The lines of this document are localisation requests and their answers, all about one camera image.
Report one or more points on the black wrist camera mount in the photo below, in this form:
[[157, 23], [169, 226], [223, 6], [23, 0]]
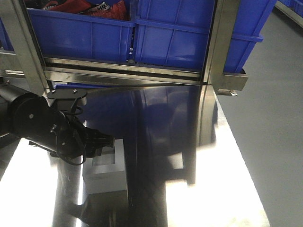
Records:
[[66, 100]]

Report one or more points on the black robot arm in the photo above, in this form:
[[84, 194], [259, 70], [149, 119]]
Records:
[[27, 115]]

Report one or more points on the stainless steel rack frame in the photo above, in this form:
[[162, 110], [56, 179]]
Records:
[[27, 62]]

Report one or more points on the large blue bin left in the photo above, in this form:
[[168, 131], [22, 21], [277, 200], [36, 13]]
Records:
[[80, 36]]

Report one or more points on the large blue bin right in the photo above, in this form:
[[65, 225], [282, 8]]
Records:
[[175, 33]]

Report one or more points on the red packaged items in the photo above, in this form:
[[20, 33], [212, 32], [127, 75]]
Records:
[[84, 7]]

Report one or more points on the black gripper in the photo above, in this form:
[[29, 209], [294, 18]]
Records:
[[72, 139]]

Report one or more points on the gray hollow base block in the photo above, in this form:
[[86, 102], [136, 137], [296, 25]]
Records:
[[106, 173]]

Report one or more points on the large blue bin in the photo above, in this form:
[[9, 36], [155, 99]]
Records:
[[175, 33], [80, 36]]

